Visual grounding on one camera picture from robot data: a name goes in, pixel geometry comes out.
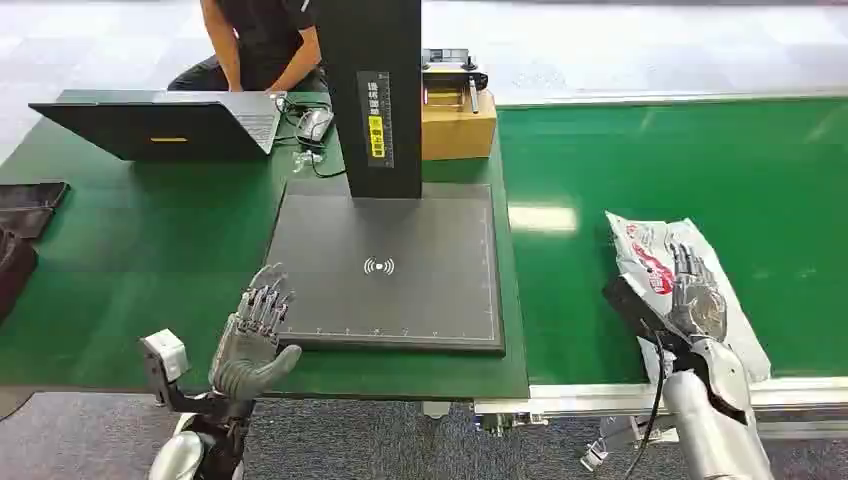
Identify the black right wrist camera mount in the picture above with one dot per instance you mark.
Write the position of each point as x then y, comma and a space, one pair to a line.
639, 311

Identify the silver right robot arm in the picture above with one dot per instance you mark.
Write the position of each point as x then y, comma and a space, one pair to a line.
715, 411

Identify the black laptop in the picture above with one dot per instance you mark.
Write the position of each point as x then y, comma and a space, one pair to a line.
166, 129

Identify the person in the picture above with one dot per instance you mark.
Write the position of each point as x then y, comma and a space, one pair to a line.
255, 43

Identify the white red printed parcel bag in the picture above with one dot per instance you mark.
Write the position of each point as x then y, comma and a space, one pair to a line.
662, 265

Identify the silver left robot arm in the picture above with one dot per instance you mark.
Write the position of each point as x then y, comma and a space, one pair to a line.
199, 437

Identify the black bag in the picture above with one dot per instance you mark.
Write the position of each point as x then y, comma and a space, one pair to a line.
23, 232

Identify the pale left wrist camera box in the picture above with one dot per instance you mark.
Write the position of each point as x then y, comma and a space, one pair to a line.
166, 354

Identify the black device on box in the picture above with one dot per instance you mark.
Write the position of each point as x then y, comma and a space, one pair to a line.
454, 76

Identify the dark grey scanner platform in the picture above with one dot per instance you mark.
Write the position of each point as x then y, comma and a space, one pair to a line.
391, 265

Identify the brown cardboard box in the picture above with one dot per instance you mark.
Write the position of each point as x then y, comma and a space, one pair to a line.
457, 129

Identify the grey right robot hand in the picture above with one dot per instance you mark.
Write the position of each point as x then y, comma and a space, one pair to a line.
696, 301

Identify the black scanner column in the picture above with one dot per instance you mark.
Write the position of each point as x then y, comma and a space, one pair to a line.
381, 99

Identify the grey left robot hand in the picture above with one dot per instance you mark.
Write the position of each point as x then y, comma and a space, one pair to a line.
248, 358

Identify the green conveyor belt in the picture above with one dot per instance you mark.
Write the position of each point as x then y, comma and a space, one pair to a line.
676, 232

